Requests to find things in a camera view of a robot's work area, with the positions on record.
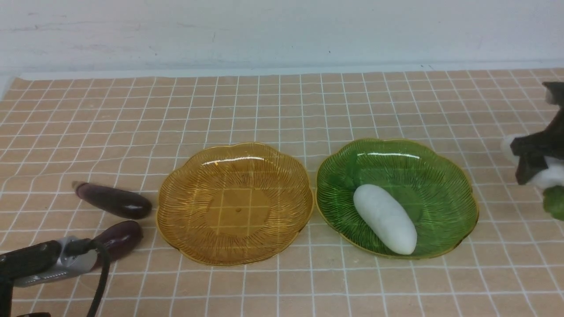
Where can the green plastic plate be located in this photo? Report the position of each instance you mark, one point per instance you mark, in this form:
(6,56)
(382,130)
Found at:
(434,191)

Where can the short dark purple eggplant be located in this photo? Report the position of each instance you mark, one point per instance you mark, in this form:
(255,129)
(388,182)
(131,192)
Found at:
(119,202)

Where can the checkered orange tablecloth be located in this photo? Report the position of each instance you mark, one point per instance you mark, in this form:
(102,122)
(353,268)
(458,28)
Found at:
(131,133)

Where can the long purple eggplant green stem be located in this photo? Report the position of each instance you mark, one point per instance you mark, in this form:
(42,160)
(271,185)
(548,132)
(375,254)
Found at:
(121,239)

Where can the white radish with leaves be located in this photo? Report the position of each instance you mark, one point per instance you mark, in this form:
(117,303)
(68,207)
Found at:
(387,218)

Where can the amber plastic plate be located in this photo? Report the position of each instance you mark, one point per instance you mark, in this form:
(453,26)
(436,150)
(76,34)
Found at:
(235,205)

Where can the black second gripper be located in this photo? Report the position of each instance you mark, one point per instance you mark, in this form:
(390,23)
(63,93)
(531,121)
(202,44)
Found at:
(550,141)

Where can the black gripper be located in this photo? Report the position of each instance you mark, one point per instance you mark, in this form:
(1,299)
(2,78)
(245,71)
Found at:
(30,261)

